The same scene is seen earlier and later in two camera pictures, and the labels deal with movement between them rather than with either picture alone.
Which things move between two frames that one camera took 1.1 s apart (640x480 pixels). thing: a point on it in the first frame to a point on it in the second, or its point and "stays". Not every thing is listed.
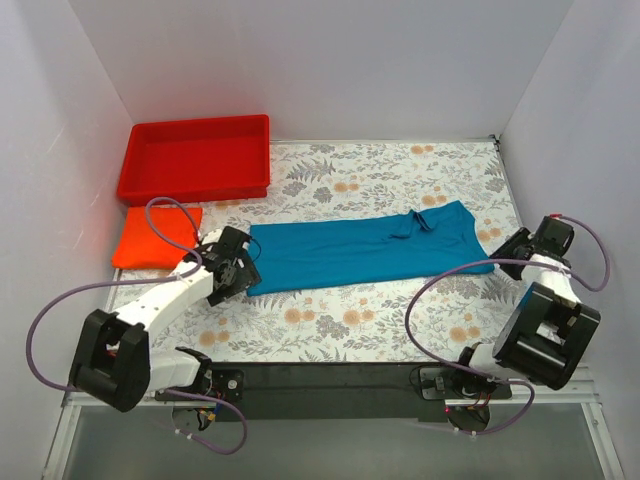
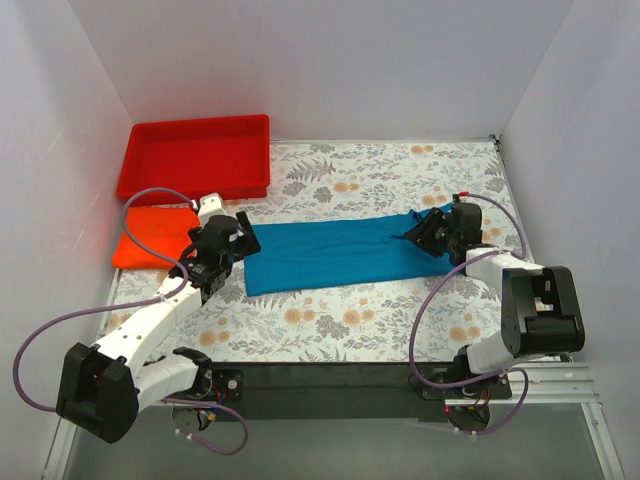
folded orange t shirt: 141,246 stays
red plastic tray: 204,159 stays
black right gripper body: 513,251 to 432,233
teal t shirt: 307,256 stays
